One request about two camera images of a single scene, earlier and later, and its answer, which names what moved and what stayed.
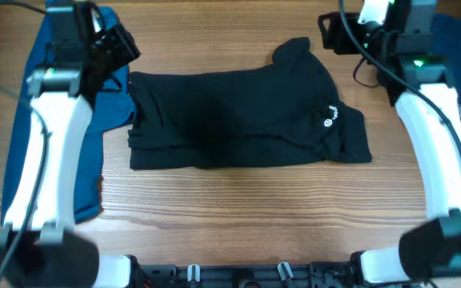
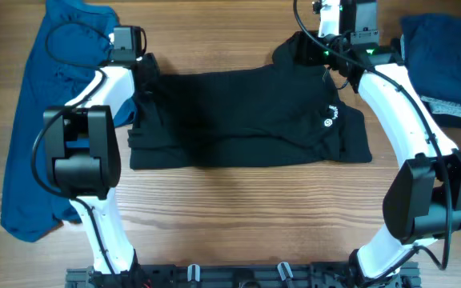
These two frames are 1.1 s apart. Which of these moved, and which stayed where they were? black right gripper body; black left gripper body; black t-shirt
Moved: black right gripper body; black left gripper body
Stayed: black t-shirt
